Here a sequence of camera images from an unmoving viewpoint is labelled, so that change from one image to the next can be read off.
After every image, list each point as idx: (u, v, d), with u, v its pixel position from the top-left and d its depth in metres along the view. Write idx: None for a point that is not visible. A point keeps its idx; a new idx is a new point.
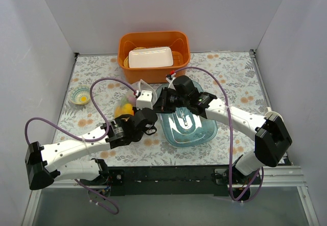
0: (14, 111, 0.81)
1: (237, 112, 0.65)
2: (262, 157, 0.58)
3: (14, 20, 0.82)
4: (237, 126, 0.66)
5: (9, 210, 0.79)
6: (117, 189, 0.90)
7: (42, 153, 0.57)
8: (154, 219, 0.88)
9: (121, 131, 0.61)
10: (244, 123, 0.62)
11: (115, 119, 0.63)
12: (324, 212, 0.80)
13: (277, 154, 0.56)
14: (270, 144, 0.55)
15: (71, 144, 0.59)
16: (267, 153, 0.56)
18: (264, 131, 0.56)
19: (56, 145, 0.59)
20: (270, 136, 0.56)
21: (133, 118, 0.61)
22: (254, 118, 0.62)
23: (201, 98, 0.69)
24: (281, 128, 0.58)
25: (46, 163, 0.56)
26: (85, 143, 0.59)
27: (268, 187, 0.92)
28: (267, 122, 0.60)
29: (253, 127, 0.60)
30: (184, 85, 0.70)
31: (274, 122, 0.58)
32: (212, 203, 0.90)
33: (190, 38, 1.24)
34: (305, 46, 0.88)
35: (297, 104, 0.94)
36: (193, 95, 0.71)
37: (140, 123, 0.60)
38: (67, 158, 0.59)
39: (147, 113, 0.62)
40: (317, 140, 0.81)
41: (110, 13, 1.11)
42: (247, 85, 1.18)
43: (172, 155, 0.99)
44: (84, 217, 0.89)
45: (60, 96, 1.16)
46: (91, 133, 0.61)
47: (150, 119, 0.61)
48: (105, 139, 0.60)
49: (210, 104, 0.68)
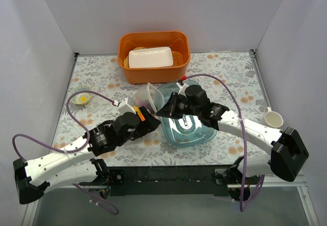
0: (14, 111, 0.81)
1: (251, 125, 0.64)
2: (278, 171, 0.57)
3: (14, 20, 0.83)
4: (251, 139, 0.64)
5: (10, 210, 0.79)
6: (117, 189, 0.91)
7: (26, 168, 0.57)
8: (154, 220, 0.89)
9: (103, 138, 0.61)
10: (259, 137, 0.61)
11: (96, 127, 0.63)
12: (324, 212, 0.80)
13: (294, 169, 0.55)
14: (286, 158, 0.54)
15: (54, 157, 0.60)
16: (284, 166, 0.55)
18: (281, 146, 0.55)
19: (40, 160, 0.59)
20: (286, 150, 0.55)
21: (115, 123, 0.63)
22: (270, 131, 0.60)
23: (213, 110, 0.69)
24: (298, 142, 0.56)
25: (30, 179, 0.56)
26: (66, 155, 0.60)
27: (268, 188, 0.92)
28: (283, 136, 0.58)
29: (268, 140, 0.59)
30: (198, 96, 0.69)
31: (290, 136, 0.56)
32: (211, 203, 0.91)
33: (190, 37, 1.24)
34: (305, 46, 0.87)
35: (297, 104, 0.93)
36: (205, 107, 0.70)
37: (121, 129, 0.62)
38: (51, 172, 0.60)
39: (127, 118, 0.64)
40: (317, 140, 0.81)
41: (110, 13, 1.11)
42: (247, 85, 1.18)
43: (172, 155, 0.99)
44: (84, 217, 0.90)
45: (60, 96, 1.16)
46: (73, 144, 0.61)
47: (131, 123, 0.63)
48: (87, 148, 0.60)
49: (222, 116, 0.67)
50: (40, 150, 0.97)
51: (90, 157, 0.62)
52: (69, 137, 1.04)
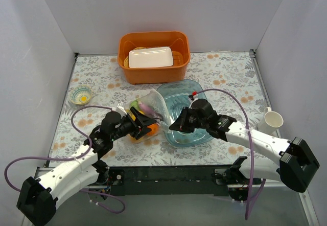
0: (13, 111, 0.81)
1: (259, 135, 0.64)
2: (288, 181, 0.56)
3: (13, 19, 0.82)
4: (258, 150, 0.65)
5: (10, 210, 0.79)
6: (117, 190, 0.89)
7: (41, 183, 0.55)
8: (155, 220, 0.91)
9: (101, 142, 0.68)
10: (267, 148, 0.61)
11: (90, 135, 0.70)
12: (324, 213, 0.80)
13: (305, 180, 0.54)
14: (296, 170, 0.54)
15: (65, 166, 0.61)
16: (294, 177, 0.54)
18: (290, 156, 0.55)
19: (51, 172, 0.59)
20: (296, 160, 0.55)
21: (102, 127, 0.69)
22: (278, 141, 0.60)
23: (220, 121, 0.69)
24: (306, 152, 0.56)
25: (50, 189, 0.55)
26: (76, 160, 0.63)
27: (268, 188, 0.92)
28: (292, 146, 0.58)
29: (276, 151, 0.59)
30: (204, 109, 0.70)
31: (299, 146, 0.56)
32: (212, 203, 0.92)
33: (190, 37, 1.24)
34: (305, 46, 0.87)
35: (297, 104, 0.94)
36: (213, 119, 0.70)
37: (109, 129, 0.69)
38: (65, 180, 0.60)
39: (110, 117, 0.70)
40: (317, 140, 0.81)
41: (110, 12, 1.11)
42: (247, 85, 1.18)
43: (172, 155, 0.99)
44: (85, 217, 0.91)
45: (60, 96, 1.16)
46: (78, 152, 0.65)
47: (116, 120, 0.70)
48: (92, 151, 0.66)
49: (230, 127, 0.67)
50: (40, 151, 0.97)
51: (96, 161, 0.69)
52: (69, 137, 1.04)
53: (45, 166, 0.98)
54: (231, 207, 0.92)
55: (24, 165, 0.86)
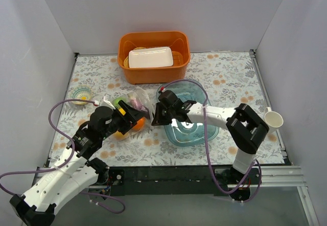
0: (14, 111, 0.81)
1: (212, 109, 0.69)
2: (240, 144, 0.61)
3: (14, 19, 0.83)
4: (211, 121, 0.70)
5: (10, 210, 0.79)
6: (116, 189, 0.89)
7: (26, 201, 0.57)
8: (154, 220, 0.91)
9: (87, 140, 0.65)
10: (218, 117, 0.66)
11: (76, 133, 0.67)
12: (324, 213, 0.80)
13: (255, 141, 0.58)
14: (242, 131, 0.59)
15: (49, 178, 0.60)
16: (242, 139, 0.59)
18: (235, 120, 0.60)
19: (36, 186, 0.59)
20: (241, 123, 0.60)
21: (91, 122, 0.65)
22: (226, 111, 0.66)
23: (184, 106, 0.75)
24: (250, 114, 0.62)
25: (36, 206, 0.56)
26: (60, 170, 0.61)
27: (269, 188, 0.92)
28: (240, 113, 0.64)
29: (225, 118, 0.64)
30: (167, 97, 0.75)
31: (243, 111, 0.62)
32: (212, 203, 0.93)
33: (190, 37, 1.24)
34: (305, 46, 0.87)
35: (297, 104, 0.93)
36: (178, 105, 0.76)
37: (99, 125, 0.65)
38: (53, 191, 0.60)
39: (98, 113, 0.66)
40: (316, 140, 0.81)
41: (110, 12, 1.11)
42: (247, 85, 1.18)
43: (172, 155, 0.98)
44: (85, 217, 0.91)
45: (60, 96, 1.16)
46: (61, 158, 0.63)
47: (106, 116, 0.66)
48: (76, 155, 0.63)
49: (190, 108, 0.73)
50: (41, 151, 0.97)
51: (85, 162, 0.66)
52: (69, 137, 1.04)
53: (45, 166, 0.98)
54: (232, 207, 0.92)
55: (25, 165, 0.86)
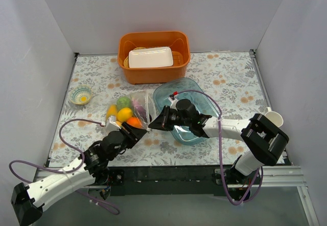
0: (13, 110, 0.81)
1: (227, 121, 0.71)
2: (258, 156, 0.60)
3: (14, 19, 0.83)
4: (226, 133, 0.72)
5: (9, 210, 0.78)
6: (117, 189, 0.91)
7: (28, 190, 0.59)
8: (154, 219, 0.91)
9: (96, 158, 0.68)
10: (233, 129, 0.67)
11: (89, 148, 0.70)
12: (324, 213, 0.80)
13: (273, 152, 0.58)
14: (258, 141, 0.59)
15: (54, 178, 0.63)
16: (259, 150, 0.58)
18: (251, 131, 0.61)
19: (41, 182, 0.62)
20: (257, 134, 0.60)
21: (102, 143, 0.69)
22: (241, 122, 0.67)
23: (200, 121, 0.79)
24: (267, 125, 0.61)
25: (33, 200, 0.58)
26: (66, 175, 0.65)
27: (269, 187, 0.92)
28: (255, 122, 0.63)
29: (239, 129, 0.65)
30: (188, 110, 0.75)
31: (260, 121, 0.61)
32: (211, 203, 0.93)
33: (190, 37, 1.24)
34: (305, 46, 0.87)
35: (297, 104, 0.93)
36: (194, 119, 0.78)
37: (108, 147, 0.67)
38: (52, 191, 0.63)
39: (112, 136, 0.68)
40: (316, 140, 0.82)
41: (110, 12, 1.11)
42: (247, 85, 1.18)
43: (172, 155, 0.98)
44: (85, 217, 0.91)
45: (60, 96, 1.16)
46: (70, 165, 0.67)
47: (117, 141, 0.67)
48: (84, 167, 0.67)
49: (206, 122, 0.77)
50: (40, 151, 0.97)
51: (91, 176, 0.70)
52: (69, 137, 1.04)
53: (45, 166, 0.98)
54: (231, 207, 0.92)
55: (25, 165, 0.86)
